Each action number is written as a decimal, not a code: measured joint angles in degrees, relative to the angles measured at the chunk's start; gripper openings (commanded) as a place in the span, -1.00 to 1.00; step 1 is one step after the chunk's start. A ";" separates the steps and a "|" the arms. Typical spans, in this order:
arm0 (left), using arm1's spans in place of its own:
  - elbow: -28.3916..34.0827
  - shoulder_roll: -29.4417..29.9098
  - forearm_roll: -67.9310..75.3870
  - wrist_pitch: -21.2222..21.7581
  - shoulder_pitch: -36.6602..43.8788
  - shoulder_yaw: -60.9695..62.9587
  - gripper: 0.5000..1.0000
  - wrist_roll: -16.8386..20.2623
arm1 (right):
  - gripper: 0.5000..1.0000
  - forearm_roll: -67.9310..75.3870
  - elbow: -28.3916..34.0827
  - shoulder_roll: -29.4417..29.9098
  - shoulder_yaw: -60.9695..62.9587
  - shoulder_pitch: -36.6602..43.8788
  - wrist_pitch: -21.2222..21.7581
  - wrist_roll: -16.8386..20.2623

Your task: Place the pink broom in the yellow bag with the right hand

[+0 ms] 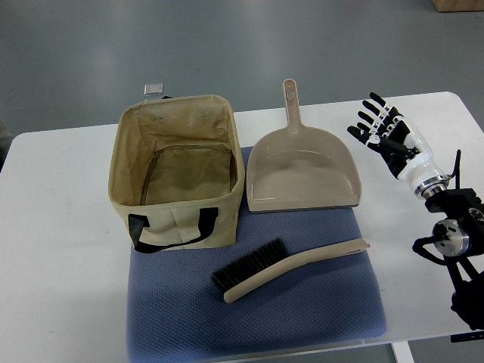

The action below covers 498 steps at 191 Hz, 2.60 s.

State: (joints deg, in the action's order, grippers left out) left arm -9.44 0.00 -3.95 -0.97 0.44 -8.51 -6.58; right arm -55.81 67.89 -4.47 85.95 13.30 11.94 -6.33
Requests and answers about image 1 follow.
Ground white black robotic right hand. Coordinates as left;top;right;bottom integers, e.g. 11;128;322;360
347;92;450;199

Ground pink hand broom black bristles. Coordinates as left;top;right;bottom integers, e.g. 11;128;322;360
210;238;370;303

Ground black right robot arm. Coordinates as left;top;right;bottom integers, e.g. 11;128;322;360
412;150;483;330

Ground beige yellow fabric bag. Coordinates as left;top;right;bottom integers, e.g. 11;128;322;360
108;95;245;253

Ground pink plastic dustpan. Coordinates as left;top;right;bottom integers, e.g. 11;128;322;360
246;79;361;213

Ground brown cardboard box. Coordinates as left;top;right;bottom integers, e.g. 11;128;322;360
432;0;484;12

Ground black table control panel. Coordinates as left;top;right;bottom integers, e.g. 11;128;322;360
450;330;484;343

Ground white table leg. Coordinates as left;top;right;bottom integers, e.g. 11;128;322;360
391;341;414;363

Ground small clear plastic box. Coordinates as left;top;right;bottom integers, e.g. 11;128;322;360
143;82;163;98

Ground blue mesh cushion mat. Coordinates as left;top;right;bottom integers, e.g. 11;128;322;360
126;146;389;363

